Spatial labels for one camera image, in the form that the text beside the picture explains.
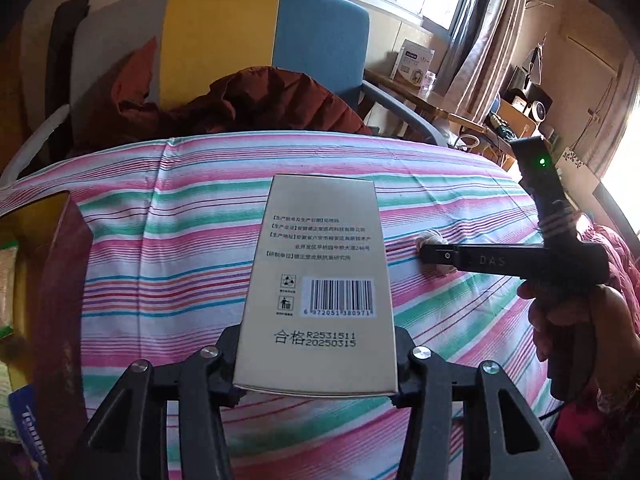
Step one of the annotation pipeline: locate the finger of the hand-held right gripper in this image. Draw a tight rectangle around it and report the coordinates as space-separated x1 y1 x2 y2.
417 242 523 278

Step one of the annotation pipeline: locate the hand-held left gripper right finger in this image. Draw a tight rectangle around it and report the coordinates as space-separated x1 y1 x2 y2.
392 327 571 480

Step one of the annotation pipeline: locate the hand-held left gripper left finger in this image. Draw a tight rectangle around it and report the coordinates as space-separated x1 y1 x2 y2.
60 327 246 480

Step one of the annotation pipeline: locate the small white object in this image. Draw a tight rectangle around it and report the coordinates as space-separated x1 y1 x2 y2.
415 230 458 276

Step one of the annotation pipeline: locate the beige carton box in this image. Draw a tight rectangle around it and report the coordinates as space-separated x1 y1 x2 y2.
232 174 400 396

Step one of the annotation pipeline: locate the gold-lined tin box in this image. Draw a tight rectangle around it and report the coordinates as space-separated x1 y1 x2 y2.
0 192 96 480

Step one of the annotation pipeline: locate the blue white packet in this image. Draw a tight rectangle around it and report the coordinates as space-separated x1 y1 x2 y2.
7 384 53 480

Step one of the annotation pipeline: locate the person's right forearm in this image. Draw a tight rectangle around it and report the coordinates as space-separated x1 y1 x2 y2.
590 355 640 441

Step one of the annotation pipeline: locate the person's right hand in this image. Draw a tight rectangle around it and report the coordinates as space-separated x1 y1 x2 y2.
517 280 640 376

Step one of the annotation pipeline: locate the cardboard box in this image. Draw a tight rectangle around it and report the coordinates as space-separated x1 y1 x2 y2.
492 97 533 137

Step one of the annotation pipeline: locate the striped tablecloth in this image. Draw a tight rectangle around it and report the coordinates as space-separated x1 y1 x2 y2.
0 130 601 480

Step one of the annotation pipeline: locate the wooden side table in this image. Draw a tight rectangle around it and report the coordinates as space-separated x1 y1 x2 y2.
362 67 526 171

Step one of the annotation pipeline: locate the grey pink curtain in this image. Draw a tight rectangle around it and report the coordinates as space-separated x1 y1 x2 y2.
440 0 531 116

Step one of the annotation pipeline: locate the white printed box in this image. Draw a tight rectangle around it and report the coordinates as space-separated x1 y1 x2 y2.
390 40 436 86

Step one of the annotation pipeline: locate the person's floral garment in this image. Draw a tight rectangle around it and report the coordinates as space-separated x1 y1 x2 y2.
550 212 640 480

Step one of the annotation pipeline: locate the dark red jacket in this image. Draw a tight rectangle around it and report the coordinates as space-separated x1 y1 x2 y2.
70 37 373 158

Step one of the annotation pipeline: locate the grey yellow blue sofa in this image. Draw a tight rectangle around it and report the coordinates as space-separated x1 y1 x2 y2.
0 0 451 181

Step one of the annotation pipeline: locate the black cable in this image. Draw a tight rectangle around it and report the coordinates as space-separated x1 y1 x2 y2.
540 399 572 428

